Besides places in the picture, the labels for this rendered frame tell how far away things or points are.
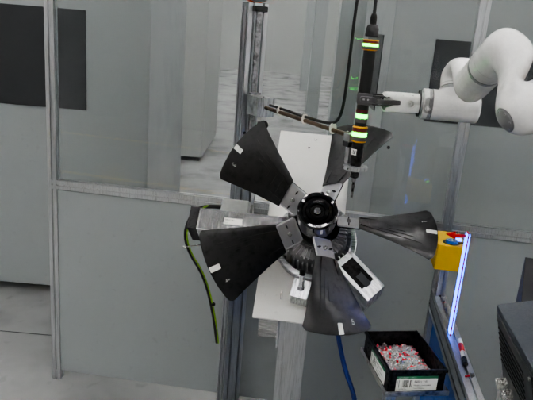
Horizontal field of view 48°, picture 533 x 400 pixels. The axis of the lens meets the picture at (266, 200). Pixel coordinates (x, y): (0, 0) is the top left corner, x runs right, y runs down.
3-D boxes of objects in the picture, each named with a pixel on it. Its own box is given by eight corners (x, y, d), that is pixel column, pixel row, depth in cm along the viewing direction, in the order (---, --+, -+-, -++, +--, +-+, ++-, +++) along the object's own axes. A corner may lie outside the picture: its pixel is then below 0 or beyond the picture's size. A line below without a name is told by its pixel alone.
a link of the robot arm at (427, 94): (430, 121, 164) (419, 120, 164) (426, 117, 172) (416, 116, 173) (435, 90, 162) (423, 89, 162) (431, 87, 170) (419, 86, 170)
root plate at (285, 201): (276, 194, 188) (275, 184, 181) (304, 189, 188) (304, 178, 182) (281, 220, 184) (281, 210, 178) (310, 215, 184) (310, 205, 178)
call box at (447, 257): (427, 256, 218) (431, 228, 215) (454, 259, 217) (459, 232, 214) (432, 273, 203) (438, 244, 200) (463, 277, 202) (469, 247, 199)
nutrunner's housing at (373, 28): (344, 176, 176) (364, 13, 163) (355, 175, 178) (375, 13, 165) (352, 179, 173) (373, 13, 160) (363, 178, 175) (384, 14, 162)
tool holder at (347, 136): (334, 165, 178) (338, 132, 175) (354, 164, 181) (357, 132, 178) (351, 172, 170) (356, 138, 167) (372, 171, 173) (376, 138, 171)
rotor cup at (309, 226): (289, 209, 188) (288, 191, 176) (334, 201, 188) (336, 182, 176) (297, 251, 182) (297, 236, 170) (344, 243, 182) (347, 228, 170)
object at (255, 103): (244, 114, 228) (246, 92, 226) (260, 114, 232) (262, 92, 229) (256, 119, 220) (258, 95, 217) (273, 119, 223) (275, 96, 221)
